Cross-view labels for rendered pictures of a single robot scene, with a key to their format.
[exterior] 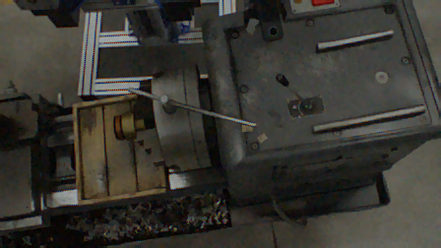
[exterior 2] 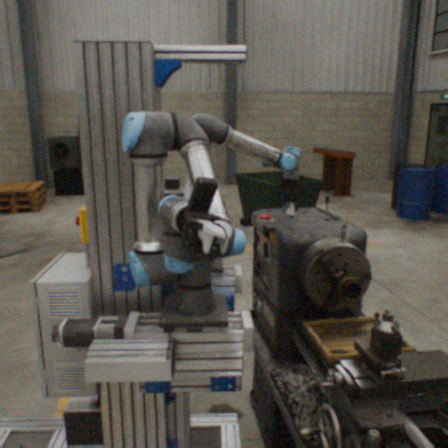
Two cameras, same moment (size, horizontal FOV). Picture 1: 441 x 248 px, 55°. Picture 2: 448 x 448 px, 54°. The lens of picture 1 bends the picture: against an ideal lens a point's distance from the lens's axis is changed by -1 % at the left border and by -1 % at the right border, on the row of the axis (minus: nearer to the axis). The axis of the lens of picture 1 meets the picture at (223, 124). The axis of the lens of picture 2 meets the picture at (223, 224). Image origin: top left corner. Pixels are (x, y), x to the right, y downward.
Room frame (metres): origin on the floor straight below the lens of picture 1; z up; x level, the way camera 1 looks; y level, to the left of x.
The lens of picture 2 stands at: (1.35, 1.89, 1.80)
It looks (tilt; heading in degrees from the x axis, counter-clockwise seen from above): 14 degrees down; 258
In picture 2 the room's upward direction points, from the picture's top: straight up
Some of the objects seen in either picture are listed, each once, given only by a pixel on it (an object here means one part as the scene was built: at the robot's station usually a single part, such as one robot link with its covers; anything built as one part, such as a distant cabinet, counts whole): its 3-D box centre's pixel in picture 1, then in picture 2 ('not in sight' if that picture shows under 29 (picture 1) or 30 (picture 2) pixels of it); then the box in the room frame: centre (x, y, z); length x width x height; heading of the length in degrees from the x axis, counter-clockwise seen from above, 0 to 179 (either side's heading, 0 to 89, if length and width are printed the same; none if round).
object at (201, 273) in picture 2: not in sight; (191, 261); (1.17, 0.52, 1.33); 0.13 x 0.12 x 0.14; 11
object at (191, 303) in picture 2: not in sight; (194, 293); (1.16, 0.52, 1.21); 0.15 x 0.15 x 0.10
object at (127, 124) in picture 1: (131, 125); (348, 286); (0.45, 0.27, 1.08); 0.09 x 0.09 x 0.09; 87
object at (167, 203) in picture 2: not in sight; (177, 212); (1.24, 0.80, 1.56); 0.11 x 0.08 x 0.09; 101
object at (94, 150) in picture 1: (119, 147); (355, 338); (0.45, 0.37, 0.89); 0.36 x 0.30 x 0.04; 177
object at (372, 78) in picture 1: (311, 93); (302, 252); (0.44, -0.28, 1.06); 0.59 x 0.48 x 0.39; 87
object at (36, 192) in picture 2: not in sight; (20, 196); (3.57, -7.45, 0.22); 1.25 x 0.86 x 0.44; 91
